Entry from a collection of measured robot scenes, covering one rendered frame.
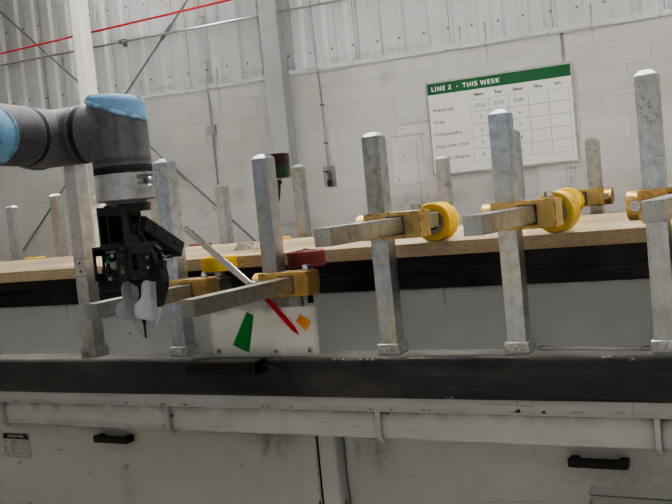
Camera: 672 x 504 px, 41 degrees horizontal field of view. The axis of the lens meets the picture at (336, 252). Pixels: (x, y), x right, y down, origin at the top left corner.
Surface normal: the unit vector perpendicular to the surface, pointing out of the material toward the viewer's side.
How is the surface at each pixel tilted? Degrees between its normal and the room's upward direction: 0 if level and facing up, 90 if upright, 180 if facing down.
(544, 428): 90
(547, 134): 90
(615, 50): 90
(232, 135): 90
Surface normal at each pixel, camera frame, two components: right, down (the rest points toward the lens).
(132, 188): 0.47, 0.01
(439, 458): -0.46, 0.09
